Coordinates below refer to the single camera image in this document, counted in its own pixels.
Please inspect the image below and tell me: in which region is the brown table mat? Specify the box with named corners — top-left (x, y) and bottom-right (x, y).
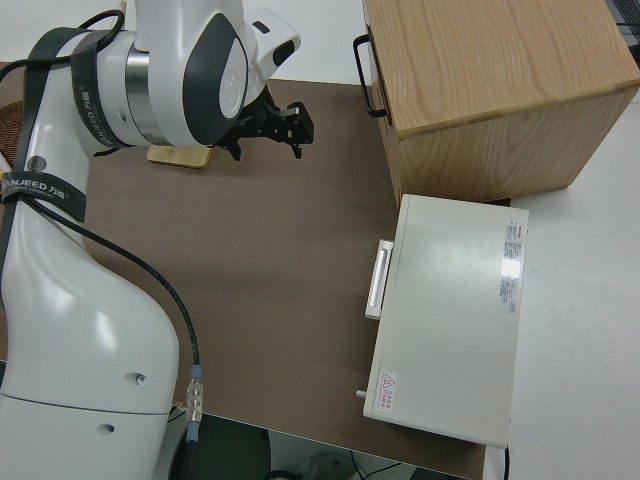
top-left (0, 62), bottom-right (511, 480)

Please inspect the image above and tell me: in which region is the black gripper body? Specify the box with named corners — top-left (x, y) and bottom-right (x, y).
top-left (238, 92), bottom-right (316, 147)

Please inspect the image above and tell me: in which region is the black cabinet handle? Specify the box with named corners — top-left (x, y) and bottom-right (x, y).
top-left (352, 34), bottom-right (390, 118)

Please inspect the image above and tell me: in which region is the wooden mug tree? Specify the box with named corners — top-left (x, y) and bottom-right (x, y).
top-left (146, 144), bottom-right (212, 172)

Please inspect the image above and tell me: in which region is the wooden cabinet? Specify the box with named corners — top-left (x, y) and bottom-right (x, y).
top-left (363, 0), bottom-right (640, 204)

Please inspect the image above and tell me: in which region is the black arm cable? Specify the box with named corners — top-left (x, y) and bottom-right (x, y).
top-left (0, 7), bottom-right (207, 446)

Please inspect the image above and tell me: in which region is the brown wicker basket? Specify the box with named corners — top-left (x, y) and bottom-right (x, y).
top-left (0, 102), bottom-right (25, 159)

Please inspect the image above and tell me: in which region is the white toaster oven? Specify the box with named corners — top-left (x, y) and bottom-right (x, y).
top-left (355, 193), bottom-right (530, 448)

